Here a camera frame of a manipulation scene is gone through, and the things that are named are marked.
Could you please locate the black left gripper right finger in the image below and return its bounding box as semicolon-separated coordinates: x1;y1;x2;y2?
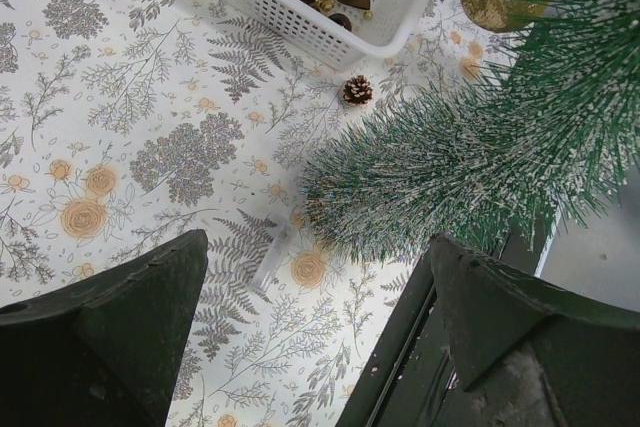
429;234;639;426

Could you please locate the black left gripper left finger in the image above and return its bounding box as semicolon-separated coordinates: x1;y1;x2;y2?
1;229;208;426

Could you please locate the frosted pine cone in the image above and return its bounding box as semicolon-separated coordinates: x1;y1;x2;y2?
342;75;373;106

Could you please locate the small green christmas tree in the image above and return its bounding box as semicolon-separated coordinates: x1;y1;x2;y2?
301;0;639;262

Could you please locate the white plastic basket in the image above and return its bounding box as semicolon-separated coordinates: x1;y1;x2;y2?
223;0;429;71

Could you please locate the clear plastic tube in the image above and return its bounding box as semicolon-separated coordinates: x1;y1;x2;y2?
249;222;291;293

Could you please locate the floral patterned table mat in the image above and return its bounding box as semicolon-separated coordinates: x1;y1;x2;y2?
0;0;561;427

